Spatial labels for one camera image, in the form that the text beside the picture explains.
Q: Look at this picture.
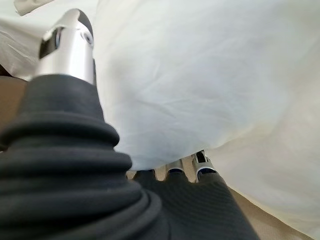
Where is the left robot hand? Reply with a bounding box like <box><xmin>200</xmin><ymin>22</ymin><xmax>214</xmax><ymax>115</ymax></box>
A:
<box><xmin>0</xmin><ymin>8</ymin><xmax>262</xmax><ymax>240</ymax></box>

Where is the white duvet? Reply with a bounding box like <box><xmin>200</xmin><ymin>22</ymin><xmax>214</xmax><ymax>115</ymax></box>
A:
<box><xmin>93</xmin><ymin>0</ymin><xmax>320</xmax><ymax>231</ymax></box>

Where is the large beige pillow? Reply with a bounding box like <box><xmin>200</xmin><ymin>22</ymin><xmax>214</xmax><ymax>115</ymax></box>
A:
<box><xmin>13</xmin><ymin>0</ymin><xmax>61</xmax><ymax>15</ymax></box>

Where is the brown upholstered bed frame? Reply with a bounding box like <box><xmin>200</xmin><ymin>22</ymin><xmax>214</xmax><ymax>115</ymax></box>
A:
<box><xmin>0</xmin><ymin>67</ymin><xmax>30</xmax><ymax>151</ymax></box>

